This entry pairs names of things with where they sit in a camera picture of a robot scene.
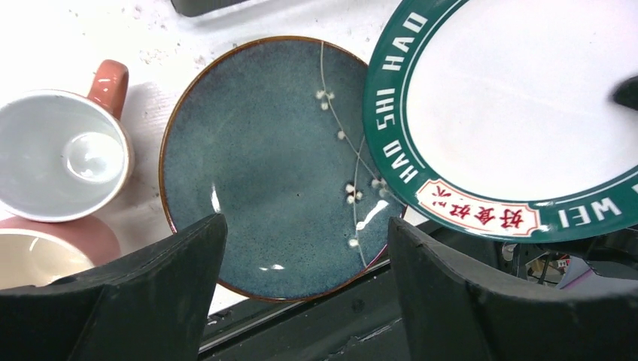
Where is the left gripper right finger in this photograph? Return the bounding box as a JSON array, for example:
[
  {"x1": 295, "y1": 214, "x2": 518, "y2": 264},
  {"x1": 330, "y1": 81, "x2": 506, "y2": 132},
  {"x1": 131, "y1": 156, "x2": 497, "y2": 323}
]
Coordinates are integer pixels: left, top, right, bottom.
[{"x1": 387, "y1": 217, "x2": 637, "y2": 360}]

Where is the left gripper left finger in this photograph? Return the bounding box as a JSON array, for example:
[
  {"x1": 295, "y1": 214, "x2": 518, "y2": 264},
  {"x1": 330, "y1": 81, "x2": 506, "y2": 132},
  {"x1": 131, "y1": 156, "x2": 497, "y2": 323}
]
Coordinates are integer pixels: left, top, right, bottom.
[{"x1": 1, "y1": 214, "x2": 227, "y2": 360}]

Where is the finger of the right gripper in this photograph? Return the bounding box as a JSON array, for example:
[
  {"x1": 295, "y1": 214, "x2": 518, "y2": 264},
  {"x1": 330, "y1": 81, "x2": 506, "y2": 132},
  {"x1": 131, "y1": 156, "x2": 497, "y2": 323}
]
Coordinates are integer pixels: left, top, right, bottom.
[{"x1": 612, "y1": 75, "x2": 638, "y2": 111}]

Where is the green rimmed white plate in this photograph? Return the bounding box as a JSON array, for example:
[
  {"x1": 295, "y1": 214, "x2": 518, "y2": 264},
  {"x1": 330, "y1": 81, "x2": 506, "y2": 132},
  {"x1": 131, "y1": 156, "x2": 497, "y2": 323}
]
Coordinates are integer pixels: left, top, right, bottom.
[{"x1": 363, "y1": 1, "x2": 637, "y2": 243}]

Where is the large pink mug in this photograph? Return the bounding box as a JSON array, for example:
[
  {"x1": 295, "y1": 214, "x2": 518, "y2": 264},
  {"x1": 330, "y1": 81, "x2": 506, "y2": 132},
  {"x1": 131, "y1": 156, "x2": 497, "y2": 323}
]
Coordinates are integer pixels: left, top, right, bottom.
[{"x1": 1, "y1": 216, "x2": 122, "y2": 290}]

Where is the small pink mug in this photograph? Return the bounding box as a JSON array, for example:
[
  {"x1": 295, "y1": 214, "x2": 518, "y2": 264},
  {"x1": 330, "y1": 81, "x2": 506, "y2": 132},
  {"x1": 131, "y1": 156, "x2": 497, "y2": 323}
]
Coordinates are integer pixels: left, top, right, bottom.
[{"x1": 1, "y1": 59, "x2": 135, "y2": 223}]

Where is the black wire dish rack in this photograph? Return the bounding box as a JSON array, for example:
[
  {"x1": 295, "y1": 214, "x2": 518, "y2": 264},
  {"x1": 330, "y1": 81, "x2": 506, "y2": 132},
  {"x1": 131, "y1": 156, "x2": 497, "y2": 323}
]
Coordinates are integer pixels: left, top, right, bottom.
[{"x1": 171, "y1": 0, "x2": 245, "y2": 17}]

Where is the black base panel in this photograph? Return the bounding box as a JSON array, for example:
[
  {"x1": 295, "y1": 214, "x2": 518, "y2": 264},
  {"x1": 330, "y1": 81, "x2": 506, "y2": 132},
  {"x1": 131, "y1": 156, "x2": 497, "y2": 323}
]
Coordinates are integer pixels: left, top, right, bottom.
[{"x1": 199, "y1": 219, "x2": 638, "y2": 361}]

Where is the blue glazed plate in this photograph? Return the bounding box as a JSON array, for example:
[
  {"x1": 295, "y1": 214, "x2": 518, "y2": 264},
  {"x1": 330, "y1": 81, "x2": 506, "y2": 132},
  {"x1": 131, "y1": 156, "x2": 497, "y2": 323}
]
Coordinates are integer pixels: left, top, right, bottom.
[{"x1": 159, "y1": 36, "x2": 405, "y2": 301}]

